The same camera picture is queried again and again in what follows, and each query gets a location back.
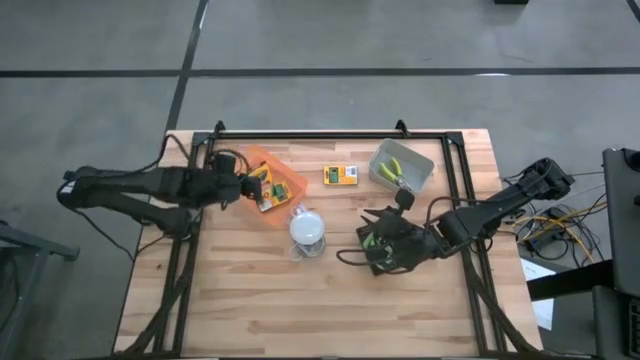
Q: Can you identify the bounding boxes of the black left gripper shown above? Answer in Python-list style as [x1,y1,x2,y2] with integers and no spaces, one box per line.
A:
[204,153,265,205]

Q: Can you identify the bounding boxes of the grey metal stand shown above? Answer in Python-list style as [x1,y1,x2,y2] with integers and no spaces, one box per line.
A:
[0,219,81,360]

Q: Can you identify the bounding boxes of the black bench bar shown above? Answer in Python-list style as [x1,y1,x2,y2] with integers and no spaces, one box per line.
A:
[526,259,615,302]

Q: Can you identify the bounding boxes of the orange translucent plastic bin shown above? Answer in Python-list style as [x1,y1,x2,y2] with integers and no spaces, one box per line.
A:
[238,144,310,229]

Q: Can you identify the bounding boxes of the black aluminium rig frame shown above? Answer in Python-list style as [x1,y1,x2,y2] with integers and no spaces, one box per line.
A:
[117,119,541,359]

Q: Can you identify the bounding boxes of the black trailing arm cable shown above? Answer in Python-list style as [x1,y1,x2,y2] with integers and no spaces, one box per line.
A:
[74,207,169,262]

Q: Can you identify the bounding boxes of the white mushroom lamp metal base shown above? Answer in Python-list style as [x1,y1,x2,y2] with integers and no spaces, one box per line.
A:
[288,209,327,261]

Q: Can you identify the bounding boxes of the green handled pliers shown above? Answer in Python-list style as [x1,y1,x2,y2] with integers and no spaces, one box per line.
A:
[377,156,413,194]

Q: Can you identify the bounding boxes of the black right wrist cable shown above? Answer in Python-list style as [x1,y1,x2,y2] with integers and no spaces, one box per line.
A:
[336,196,474,268]

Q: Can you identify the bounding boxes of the white paper sheet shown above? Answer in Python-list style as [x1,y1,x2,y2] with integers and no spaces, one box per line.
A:
[530,297,555,332]
[519,257,557,284]

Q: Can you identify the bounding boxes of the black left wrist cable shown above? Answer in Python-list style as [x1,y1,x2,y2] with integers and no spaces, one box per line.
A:
[212,148,254,176]

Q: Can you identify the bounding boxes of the grey plastic bin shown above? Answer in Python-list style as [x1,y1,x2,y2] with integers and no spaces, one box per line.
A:
[368,138,435,196]

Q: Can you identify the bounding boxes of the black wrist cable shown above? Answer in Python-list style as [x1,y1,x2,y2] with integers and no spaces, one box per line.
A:
[336,196,474,268]
[212,148,254,176]

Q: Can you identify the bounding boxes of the white lamp cable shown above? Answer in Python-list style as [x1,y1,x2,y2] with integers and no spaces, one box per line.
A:
[287,202,329,264]

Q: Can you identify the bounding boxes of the black floor cable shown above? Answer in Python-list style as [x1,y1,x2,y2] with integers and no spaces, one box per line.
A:
[519,199,606,264]

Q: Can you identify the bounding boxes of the black power strip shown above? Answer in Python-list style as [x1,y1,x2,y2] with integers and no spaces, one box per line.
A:
[522,227,569,254]

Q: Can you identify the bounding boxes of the black mesh basket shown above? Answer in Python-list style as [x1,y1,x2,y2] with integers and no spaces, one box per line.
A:
[355,222,410,277]

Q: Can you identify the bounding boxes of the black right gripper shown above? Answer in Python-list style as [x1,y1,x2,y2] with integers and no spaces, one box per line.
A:
[362,188,444,274]

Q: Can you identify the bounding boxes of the yellow floor cable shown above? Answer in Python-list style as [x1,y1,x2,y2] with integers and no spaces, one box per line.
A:
[512,202,609,264]

